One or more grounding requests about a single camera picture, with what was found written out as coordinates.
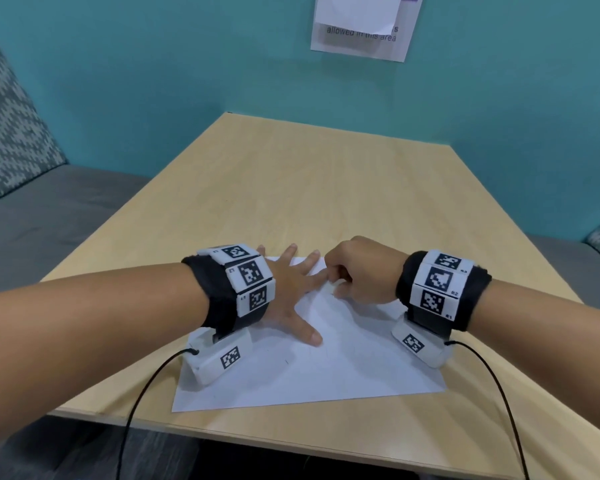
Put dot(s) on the person's right forearm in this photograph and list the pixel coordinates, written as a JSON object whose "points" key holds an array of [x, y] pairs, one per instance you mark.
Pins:
{"points": [[545, 334]]}

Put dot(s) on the person's left thumb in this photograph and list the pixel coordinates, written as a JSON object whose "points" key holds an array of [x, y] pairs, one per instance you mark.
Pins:
{"points": [[307, 330]]}

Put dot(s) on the person's left middle finger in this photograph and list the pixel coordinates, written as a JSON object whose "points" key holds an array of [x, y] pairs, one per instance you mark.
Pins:
{"points": [[307, 264]]}

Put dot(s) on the person's left little finger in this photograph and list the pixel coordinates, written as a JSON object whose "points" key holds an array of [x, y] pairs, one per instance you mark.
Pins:
{"points": [[264, 253]]}

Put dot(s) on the white paper sheet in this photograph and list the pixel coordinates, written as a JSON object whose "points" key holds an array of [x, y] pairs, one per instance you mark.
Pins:
{"points": [[350, 359]]}

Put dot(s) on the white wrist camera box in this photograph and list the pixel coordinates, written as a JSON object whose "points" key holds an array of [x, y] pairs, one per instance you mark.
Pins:
{"points": [[420, 344], [215, 362]]}

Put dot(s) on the person's left forearm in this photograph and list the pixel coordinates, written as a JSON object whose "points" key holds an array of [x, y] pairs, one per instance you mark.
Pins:
{"points": [[90, 334]]}

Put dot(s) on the black wristband with marker tiles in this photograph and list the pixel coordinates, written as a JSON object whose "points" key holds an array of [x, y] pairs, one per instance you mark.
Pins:
{"points": [[445, 289], [215, 294]]}

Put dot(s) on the white sheet on poster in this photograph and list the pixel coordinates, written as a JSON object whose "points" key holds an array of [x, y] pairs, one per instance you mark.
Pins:
{"points": [[355, 12]]}

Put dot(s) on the person's left hand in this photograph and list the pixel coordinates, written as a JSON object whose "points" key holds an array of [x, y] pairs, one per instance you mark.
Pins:
{"points": [[285, 289]]}

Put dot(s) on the white and purple wall poster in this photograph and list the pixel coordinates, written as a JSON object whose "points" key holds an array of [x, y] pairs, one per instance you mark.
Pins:
{"points": [[370, 47]]}

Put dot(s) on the person's right fingers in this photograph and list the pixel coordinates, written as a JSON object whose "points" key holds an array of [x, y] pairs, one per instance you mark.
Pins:
{"points": [[341, 275]]}

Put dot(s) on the person's right hand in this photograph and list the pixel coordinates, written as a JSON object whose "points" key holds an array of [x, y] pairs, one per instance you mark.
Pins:
{"points": [[370, 272]]}

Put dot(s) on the grey sofa seat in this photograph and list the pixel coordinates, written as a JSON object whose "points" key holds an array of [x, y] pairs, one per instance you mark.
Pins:
{"points": [[35, 229], [570, 269]]}

